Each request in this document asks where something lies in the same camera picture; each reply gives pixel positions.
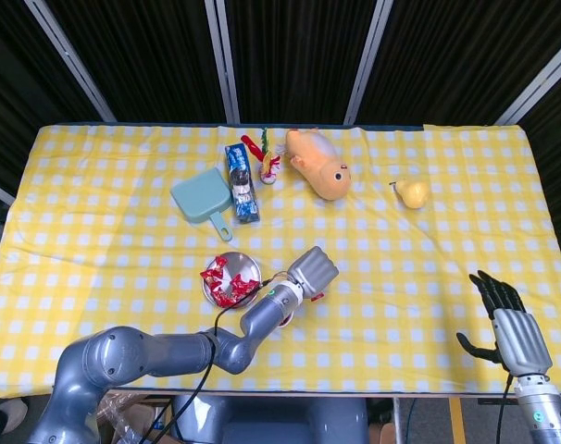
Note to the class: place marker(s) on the red candy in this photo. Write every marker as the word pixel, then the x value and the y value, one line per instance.
pixel 231 301
pixel 210 276
pixel 239 283
pixel 216 294
pixel 252 286
pixel 316 296
pixel 220 263

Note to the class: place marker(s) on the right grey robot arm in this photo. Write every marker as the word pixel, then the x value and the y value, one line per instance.
pixel 542 416

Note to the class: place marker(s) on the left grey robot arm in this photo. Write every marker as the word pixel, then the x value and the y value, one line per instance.
pixel 146 351

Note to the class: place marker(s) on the yellow tape strip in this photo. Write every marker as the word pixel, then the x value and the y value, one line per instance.
pixel 456 421

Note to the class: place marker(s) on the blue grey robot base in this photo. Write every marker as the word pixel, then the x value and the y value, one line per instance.
pixel 285 421

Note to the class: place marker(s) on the small colourful toy figure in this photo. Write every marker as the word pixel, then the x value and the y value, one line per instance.
pixel 267 173

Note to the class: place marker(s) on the orange plush animal toy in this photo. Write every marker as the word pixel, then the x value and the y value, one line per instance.
pixel 317 166

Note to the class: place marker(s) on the yellow pear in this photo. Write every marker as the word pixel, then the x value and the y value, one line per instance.
pixel 415 194

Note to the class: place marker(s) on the round steel plate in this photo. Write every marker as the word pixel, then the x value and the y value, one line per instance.
pixel 236 266

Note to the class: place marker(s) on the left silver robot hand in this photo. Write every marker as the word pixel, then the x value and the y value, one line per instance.
pixel 315 273

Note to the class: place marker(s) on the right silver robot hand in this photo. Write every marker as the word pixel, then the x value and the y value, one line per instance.
pixel 520 343

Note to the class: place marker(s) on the grey metal table leg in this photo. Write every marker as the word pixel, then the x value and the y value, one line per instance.
pixel 397 421

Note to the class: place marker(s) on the yellow white checked tablecloth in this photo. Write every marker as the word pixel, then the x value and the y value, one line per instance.
pixel 377 231

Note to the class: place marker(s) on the white paper cup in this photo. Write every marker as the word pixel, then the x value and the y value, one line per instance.
pixel 287 321

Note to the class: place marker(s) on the blue cookie package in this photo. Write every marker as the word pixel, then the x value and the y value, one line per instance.
pixel 241 185

